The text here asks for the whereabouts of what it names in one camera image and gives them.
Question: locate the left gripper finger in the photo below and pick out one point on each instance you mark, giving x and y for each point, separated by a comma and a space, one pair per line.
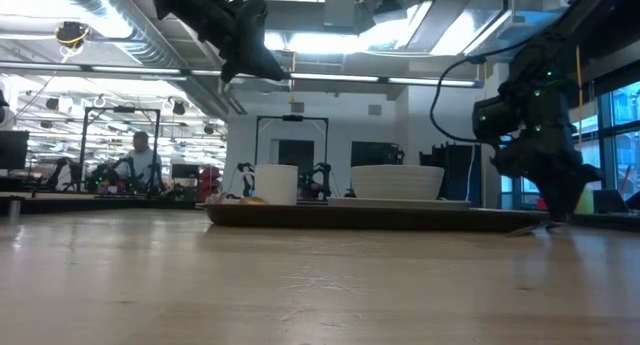
232, 62
265, 62

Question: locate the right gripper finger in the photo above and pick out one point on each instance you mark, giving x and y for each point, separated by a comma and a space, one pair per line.
542, 177
575, 185

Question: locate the white mug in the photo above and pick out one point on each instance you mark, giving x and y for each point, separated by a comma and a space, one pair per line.
276, 185

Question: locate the beige napkin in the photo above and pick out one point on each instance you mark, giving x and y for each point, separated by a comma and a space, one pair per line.
222, 200

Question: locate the gold spoon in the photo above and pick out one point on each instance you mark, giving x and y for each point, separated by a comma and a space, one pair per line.
253, 201

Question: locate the white plate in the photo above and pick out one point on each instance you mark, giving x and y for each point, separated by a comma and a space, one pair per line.
400, 203

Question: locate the white bowl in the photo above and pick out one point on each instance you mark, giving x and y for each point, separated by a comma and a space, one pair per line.
397, 182

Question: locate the dark brown tray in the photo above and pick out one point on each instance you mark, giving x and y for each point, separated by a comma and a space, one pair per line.
350, 219

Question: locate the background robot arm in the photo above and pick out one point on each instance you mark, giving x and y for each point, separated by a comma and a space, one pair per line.
107, 177
65, 172
246, 180
317, 180

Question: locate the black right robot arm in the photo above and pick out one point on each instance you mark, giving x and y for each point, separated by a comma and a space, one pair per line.
600, 15

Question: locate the yellow-green container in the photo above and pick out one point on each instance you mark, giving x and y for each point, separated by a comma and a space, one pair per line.
584, 202

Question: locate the black folding panels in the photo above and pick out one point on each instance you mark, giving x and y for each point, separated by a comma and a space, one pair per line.
452, 175

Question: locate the grey ceiling box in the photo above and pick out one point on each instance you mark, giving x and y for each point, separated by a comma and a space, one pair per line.
340, 10

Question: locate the dark grey door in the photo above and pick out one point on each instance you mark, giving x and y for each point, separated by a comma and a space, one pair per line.
305, 155

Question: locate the red object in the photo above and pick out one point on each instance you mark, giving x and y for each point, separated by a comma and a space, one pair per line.
210, 182

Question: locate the person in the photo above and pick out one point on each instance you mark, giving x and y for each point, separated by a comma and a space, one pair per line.
142, 160

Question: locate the black monitor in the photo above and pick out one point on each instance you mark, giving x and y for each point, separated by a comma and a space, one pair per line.
375, 152
12, 150

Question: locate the square wall vent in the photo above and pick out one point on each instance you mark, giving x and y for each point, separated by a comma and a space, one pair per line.
374, 109
297, 106

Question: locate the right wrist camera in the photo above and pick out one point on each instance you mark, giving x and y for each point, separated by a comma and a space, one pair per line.
495, 120

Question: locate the black aluminium table frame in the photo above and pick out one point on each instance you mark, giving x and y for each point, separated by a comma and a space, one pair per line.
100, 205

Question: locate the silver metal post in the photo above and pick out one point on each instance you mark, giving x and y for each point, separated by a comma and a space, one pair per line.
15, 207

